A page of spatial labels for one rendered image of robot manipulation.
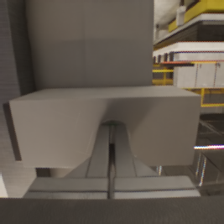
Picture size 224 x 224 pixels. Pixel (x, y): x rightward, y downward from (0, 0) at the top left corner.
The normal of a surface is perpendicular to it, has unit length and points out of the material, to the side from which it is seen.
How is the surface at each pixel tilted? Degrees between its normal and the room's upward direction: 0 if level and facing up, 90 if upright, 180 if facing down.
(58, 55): 90
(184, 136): 90
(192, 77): 90
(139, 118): 90
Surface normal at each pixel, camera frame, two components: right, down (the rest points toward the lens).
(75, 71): -0.01, 0.28
